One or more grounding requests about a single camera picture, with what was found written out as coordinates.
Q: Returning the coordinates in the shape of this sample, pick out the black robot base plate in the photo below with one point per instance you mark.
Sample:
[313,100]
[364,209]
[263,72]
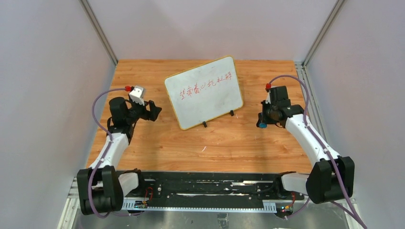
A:
[209,191]

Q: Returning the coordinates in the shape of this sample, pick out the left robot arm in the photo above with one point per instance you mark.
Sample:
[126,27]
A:
[101,188]

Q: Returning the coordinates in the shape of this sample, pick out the yellow framed whiteboard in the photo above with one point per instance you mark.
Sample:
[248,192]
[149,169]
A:
[204,92]

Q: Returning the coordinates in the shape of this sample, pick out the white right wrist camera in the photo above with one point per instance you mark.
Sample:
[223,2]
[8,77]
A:
[268,100]

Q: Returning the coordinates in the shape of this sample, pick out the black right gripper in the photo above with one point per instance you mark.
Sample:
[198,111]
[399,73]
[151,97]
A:
[262,117]

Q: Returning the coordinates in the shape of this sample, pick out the aluminium frame rails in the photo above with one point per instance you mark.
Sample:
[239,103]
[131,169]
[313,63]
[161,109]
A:
[299,215]

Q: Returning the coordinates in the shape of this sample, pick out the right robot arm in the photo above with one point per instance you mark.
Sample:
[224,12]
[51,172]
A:
[332,176]

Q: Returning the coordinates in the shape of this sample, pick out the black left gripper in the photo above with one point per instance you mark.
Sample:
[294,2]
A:
[150,110]

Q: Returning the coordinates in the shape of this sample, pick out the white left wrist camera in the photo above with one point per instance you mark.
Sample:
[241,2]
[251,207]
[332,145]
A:
[136,95]

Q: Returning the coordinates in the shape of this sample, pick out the blue black whiteboard eraser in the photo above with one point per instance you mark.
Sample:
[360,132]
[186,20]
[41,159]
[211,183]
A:
[261,123]

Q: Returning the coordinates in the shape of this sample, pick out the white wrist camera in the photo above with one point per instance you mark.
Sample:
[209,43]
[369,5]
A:
[268,100]
[136,95]

